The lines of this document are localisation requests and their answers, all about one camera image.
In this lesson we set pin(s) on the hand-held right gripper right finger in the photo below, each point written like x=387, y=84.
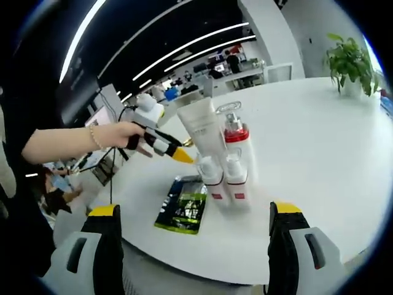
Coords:
x=281, y=246

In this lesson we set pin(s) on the blue container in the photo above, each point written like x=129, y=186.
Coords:
x=386, y=104

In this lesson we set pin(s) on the white skincare tube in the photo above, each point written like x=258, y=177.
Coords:
x=199, y=126

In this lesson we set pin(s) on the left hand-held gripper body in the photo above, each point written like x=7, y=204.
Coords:
x=149, y=112

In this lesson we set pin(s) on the potted green plant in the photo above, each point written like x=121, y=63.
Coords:
x=350, y=61

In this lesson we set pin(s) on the white chair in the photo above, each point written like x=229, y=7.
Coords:
x=280, y=73

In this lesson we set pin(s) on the small white red tube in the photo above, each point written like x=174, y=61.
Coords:
x=213, y=184

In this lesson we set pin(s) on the person's left hand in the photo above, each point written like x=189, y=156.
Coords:
x=122, y=136

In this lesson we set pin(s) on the black hanging screen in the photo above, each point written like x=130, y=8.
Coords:
x=78, y=95

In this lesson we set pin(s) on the gold skincare sachet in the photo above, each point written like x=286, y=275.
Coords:
x=188, y=143

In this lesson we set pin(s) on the long ceiling light strip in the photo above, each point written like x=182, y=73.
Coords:
x=212, y=52
x=190, y=49
x=81, y=33

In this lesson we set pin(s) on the large red-collared skincare bottle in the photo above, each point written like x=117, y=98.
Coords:
x=241, y=144

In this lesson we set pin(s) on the white desk black legs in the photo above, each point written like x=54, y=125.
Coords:
x=101, y=167

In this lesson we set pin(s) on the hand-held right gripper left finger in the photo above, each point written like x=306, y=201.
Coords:
x=107, y=246

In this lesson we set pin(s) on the person's black shirt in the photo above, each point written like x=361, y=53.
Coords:
x=24, y=221

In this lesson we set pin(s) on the blue box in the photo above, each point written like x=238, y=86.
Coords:
x=172, y=94

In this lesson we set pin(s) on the long white office counter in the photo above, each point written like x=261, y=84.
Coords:
x=215, y=87

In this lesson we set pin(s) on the green black skincare sachet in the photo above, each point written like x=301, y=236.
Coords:
x=187, y=212

